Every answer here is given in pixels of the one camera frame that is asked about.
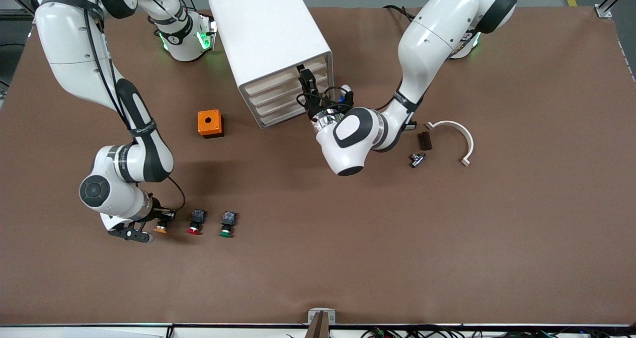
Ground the red mushroom push button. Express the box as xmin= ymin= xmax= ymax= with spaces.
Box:
xmin=186 ymin=208 xmax=208 ymax=236

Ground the green mushroom push button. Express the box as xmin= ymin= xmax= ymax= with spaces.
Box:
xmin=219 ymin=210 xmax=239 ymax=239

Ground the brown table cover sheet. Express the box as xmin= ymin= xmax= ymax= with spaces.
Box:
xmin=0 ymin=5 xmax=636 ymax=326

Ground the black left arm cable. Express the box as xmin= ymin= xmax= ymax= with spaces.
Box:
xmin=296 ymin=86 xmax=348 ymax=113

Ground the orange button enclosure box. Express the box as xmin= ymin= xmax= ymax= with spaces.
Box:
xmin=197 ymin=109 xmax=225 ymax=139

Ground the white table edge rail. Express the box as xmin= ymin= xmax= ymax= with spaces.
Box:
xmin=0 ymin=322 xmax=636 ymax=338

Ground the black arm base cable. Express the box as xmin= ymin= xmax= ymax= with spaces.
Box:
xmin=383 ymin=4 xmax=416 ymax=21

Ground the white curved plastic bracket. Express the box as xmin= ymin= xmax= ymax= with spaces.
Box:
xmin=426 ymin=120 xmax=475 ymax=168

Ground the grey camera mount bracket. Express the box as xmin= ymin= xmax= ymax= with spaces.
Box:
xmin=306 ymin=307 xmax=337 ymax=338

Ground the black cable bundle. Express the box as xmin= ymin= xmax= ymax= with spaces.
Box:
xmin=360 ymin=326 xmax=636 ymax=338

